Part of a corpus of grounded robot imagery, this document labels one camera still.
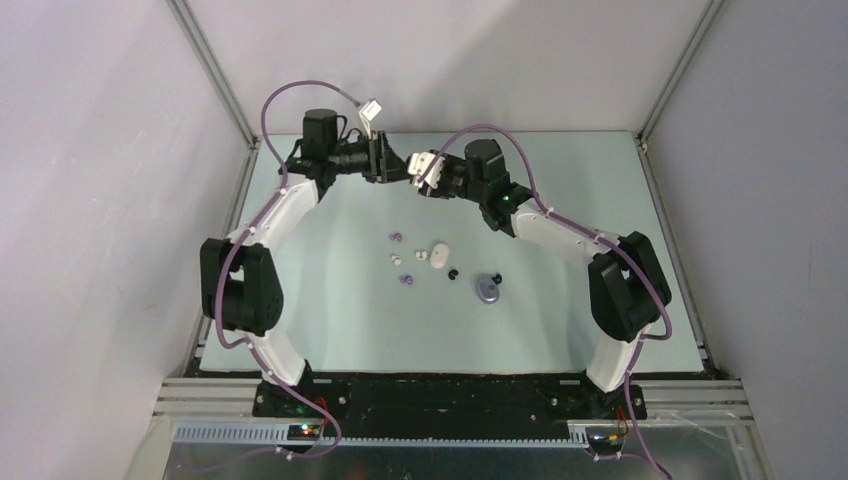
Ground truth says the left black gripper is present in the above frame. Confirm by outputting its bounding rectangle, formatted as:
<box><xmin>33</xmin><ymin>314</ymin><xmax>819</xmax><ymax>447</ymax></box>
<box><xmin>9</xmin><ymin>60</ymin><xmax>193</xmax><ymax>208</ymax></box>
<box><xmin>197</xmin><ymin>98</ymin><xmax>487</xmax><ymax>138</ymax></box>
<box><xmin>327</xmin><ymin>131</ymin><xmax>415</xmax><ymax>184</ymax></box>

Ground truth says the white earbud charging case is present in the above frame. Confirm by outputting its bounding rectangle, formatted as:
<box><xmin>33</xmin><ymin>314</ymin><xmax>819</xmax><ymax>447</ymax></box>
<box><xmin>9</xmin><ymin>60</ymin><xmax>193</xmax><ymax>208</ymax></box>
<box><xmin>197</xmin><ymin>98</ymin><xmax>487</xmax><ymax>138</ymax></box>
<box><xmin>429</xmin><ymin>243</ymin><xmax>450</xmax><ymax>269</ymax></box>

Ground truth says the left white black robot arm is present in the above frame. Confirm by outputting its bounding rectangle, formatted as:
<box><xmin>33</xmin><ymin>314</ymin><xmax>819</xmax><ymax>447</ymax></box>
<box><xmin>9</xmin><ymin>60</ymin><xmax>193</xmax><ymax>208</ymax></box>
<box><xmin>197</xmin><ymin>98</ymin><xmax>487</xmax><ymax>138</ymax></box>
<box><xmin>200</xmin><ymin>101</ymin><xmax>408</xmax><ymax>417</ymax></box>

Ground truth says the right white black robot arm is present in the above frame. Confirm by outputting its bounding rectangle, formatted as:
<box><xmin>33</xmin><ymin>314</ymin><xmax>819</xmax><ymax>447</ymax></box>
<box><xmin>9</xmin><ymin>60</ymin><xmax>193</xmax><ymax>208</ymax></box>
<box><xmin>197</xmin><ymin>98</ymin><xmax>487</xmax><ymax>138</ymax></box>
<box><xmin>407</xmin><ymin>139</ymin><xmax>671</xmax><ymax>418</ymax></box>

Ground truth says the purple earbud charging case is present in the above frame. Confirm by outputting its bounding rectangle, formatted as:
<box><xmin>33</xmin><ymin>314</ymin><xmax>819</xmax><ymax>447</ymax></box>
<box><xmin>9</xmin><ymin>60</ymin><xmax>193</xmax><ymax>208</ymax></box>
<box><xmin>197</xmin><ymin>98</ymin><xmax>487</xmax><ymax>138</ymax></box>
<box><xmin>475</xmin><ymin>276</ymin><xmax>500</xmax><ymax>305</ymax></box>

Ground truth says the left controller board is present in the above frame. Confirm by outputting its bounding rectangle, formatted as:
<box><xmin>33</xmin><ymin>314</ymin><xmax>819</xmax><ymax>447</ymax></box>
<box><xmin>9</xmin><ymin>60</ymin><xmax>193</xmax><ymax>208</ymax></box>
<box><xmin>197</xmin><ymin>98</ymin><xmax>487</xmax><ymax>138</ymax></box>
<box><xmin>286</xmin><ymin>424</ymin><xmax>322</xmax><ymax>442</ymax></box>

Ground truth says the controller board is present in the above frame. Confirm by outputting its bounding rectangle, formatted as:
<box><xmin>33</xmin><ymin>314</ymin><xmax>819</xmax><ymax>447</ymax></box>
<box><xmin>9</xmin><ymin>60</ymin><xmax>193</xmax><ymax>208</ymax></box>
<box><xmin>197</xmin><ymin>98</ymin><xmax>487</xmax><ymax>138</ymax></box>
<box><xmin>587</xmin><ymin>434</ymin><xmax>627</xmax><ymax>457</ymax></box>
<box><xmin>286</xmin><ymin>424</ymin><xmax>322</xmax><ymax>442</ymax></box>

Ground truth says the right controller board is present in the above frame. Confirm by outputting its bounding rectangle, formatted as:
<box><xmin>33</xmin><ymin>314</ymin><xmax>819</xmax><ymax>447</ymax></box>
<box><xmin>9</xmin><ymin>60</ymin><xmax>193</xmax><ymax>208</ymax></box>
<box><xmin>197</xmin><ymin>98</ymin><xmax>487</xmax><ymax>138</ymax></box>
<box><xmin>587</xmin><ymin>434</ymin><xmax>627</xmax><ymax>457</ymax></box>

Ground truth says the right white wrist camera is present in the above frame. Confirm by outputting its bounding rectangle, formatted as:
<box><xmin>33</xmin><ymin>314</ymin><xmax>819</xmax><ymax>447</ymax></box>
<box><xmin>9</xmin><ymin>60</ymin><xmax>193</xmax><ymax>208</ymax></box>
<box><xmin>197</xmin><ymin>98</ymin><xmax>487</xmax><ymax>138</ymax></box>
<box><xmin>407</xmin><ymin>152</ymin><xmax>444</xmax><ymax>188</ymax></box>

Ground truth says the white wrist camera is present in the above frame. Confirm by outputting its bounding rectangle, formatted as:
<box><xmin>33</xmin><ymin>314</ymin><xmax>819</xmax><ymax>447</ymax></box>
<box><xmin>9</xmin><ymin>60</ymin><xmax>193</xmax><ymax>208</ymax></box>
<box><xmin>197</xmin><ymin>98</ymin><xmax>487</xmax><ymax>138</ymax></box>
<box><xmin>358</xmin><ymin>98</ymin><xmax>382</xmax><ymax>139</ymax></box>
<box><xmin>407</xmin><ymin>152</ymin><xmax>444</xmax><ymax>188</ymax></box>

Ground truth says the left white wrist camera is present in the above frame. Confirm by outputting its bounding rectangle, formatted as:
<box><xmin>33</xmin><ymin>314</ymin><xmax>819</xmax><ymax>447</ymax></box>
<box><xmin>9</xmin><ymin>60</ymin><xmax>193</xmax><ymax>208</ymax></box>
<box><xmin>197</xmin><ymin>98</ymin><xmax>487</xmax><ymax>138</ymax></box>
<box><xmin>358</xmin><ymin>98</ymin><xmax>382</xmax><ymax>139</ymax></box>

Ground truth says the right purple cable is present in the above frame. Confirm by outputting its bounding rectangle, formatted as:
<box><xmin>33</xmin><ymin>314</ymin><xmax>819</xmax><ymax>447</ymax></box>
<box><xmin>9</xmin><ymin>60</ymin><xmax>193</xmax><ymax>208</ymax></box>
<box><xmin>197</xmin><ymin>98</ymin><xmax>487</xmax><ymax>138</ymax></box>
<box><xmin>433</xmin><ymin>125</ymin><xmax>674</xmax><ymax>480</ymax></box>

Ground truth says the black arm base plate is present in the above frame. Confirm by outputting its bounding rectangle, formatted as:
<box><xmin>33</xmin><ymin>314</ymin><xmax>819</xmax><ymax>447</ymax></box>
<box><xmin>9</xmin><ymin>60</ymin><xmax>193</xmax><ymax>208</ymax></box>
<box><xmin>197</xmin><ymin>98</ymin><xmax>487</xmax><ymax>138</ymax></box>
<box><xmin>252</xmin><ymin>371</ymin><xmax>646</xmax><ymax>421</ymax></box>

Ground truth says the aluminium frame rail front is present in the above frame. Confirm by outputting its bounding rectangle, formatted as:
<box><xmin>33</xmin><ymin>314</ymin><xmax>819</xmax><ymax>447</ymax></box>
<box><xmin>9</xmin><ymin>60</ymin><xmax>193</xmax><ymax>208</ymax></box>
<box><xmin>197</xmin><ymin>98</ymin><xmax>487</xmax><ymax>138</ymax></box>
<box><xmin>153</xmin><ymin>378</ymin><xmax>754</xmax><ymax>451</ymax></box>

